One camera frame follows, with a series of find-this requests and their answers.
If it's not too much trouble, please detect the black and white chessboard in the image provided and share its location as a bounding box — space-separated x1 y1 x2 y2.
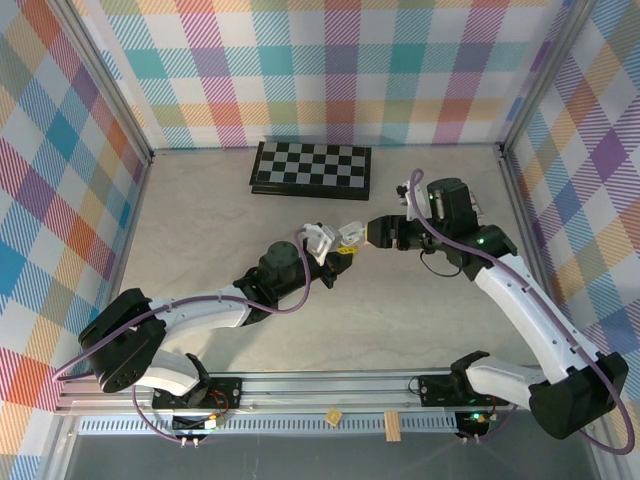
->
248 141 374 202

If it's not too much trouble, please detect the left controller board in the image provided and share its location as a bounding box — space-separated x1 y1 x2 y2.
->
171 413 225 435

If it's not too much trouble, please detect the controller board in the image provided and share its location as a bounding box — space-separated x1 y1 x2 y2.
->
171 413 225 435
455 410 490 437

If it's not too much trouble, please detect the small wooden block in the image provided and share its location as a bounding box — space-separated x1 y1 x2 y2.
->
384 410 403 443

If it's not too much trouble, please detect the right controller board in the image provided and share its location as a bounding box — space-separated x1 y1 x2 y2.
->
455 410 490 437

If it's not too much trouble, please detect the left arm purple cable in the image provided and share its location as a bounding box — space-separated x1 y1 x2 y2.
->
52 227 316 444

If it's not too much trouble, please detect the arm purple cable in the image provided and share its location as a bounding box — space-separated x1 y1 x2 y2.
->
52 227 316 444
407 169 636 456

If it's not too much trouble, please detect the aluminium side rail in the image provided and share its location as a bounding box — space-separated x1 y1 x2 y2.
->
52 149 154 411
497 144 604 384

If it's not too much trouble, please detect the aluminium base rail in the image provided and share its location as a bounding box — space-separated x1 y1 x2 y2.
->
54 370 604 415

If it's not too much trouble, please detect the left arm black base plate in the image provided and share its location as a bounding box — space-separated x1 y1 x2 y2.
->
151 377 245 410

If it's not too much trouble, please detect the aluminium frame post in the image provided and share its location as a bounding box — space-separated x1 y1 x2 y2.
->
497 0 599 159
63 0 155 164

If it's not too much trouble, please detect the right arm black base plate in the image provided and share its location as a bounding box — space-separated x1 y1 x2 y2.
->
416 372 512 407

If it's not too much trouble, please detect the slotted white cable duct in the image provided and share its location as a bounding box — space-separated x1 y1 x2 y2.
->
78 413 464 436

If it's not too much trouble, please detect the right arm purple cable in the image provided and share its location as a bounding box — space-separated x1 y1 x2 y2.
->
407 169 636 456

